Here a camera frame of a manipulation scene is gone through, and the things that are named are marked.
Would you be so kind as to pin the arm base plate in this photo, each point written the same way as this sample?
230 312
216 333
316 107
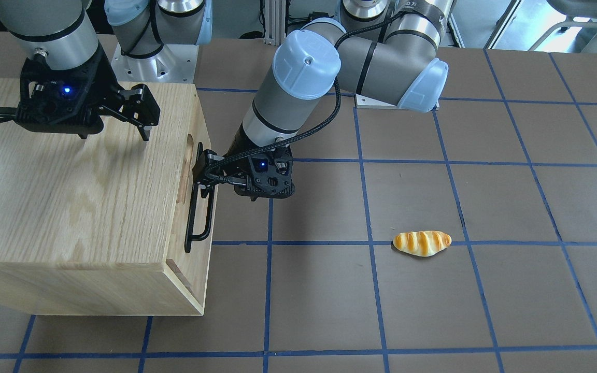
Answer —
174 64
365 102

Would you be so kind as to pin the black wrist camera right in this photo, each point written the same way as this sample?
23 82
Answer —
57 107

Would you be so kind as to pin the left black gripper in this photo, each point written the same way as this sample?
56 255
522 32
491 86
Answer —
238 150

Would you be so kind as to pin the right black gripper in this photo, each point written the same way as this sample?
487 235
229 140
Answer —
102 79

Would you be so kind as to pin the wooden drawer cabinet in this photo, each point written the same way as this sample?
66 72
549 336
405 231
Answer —
97 226

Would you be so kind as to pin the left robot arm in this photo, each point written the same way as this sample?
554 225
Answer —
384 50

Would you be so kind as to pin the toy bread roll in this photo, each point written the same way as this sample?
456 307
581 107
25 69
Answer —
422 243

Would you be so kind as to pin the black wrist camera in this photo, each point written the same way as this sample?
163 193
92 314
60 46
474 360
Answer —
57 107
270 178

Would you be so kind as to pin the aluminium frame post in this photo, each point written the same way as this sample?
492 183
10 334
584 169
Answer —
275 22

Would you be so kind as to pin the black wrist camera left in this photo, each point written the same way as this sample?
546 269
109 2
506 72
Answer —
270 178

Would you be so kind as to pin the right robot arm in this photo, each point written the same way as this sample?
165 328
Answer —
62 32

